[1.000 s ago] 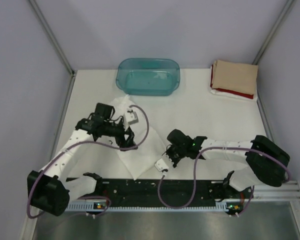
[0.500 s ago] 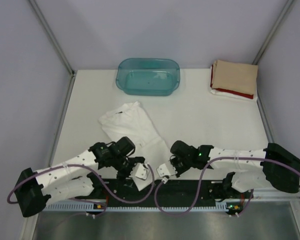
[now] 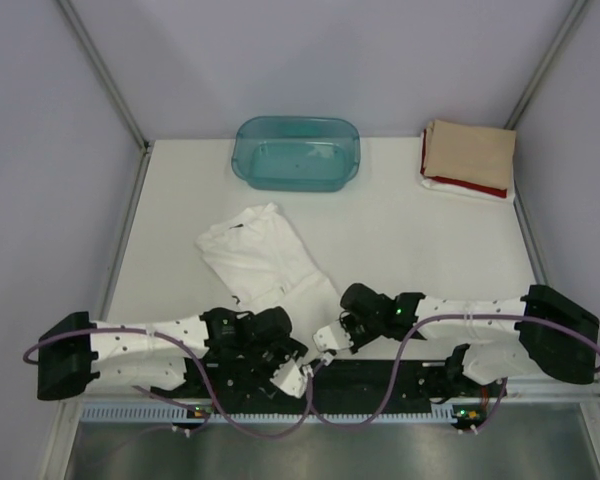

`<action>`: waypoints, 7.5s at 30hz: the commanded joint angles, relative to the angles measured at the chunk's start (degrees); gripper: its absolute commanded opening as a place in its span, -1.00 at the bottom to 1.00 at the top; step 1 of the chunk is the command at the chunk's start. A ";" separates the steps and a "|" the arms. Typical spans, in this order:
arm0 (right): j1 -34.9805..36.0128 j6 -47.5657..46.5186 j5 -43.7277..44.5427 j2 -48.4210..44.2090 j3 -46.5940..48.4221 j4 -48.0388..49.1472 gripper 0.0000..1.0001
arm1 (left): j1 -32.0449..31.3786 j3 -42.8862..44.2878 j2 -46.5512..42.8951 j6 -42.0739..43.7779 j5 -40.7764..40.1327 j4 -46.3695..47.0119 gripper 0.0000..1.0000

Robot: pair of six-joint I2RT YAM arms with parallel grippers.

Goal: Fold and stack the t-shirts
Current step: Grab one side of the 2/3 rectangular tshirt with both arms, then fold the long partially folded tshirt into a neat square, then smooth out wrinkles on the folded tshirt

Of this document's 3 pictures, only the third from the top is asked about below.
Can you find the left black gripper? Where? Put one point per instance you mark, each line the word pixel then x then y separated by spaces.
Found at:
pixel 288 348

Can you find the white t shirt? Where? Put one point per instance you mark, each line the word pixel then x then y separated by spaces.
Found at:
pixel 459 190
pixel 264 264

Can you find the right aluminium frame post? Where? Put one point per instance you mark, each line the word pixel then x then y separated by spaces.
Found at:
pixel 560 41

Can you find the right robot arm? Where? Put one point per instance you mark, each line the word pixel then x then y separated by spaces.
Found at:
pixel 464 347

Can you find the folded beige t shirt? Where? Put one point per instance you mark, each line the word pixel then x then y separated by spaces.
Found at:
pixel 476 154

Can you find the left aluminium frame post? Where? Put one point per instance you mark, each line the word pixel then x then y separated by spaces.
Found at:
pixel 101 72

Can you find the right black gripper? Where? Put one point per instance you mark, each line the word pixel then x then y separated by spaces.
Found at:
pixel 355 342

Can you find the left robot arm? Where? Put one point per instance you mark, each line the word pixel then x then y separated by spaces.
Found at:
pixel 173 357

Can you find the teal plastic basin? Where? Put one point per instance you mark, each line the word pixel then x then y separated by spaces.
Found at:
pixel 296 153

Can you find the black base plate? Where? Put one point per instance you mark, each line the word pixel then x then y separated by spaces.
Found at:
pixel 343 387

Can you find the aluminium frame post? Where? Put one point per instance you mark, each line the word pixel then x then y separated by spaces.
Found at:
pixel 101 72
pixel 560 41

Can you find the folded white t shirt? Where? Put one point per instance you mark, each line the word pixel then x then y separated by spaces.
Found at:
pixel 459 190

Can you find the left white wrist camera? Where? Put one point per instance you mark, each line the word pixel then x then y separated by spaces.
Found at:
pixel 292 378

